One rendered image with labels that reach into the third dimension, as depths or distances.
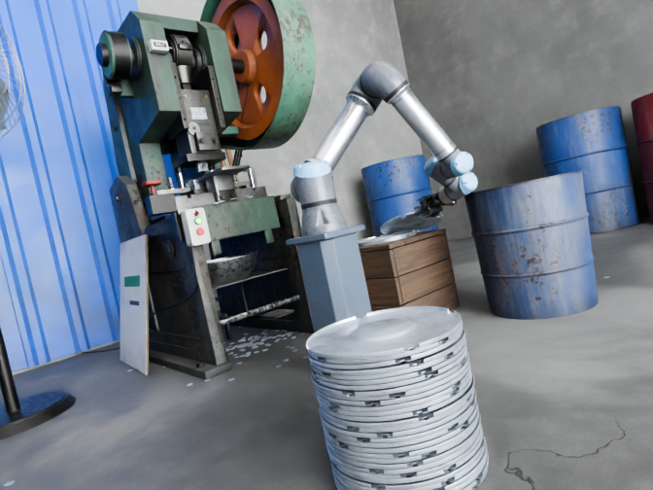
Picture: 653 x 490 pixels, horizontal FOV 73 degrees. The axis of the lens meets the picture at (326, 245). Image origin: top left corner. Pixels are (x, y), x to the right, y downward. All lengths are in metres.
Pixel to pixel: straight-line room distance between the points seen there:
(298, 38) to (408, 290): 1.19
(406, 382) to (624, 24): 4.01
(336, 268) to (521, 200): 0.69
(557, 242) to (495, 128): 3.20
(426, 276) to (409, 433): 1.16
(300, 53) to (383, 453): 1.73
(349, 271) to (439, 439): 0.70
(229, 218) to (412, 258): 0.77
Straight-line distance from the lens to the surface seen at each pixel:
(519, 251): 1.68
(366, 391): 0.76
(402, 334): 0.80
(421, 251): 1.85
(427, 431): 0.77
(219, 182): 1.97
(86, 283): 3.08
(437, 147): 1.55
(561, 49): 4.62
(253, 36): 2.42
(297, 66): 2.13
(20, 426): 1.90
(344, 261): 1.35
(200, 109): 2.14
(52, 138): 3.18
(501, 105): 4.78
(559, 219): 1.69
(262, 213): 1.98
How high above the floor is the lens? 0.48
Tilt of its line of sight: 3 degrees down
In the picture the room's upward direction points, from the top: 12 degrees counter-clockwise
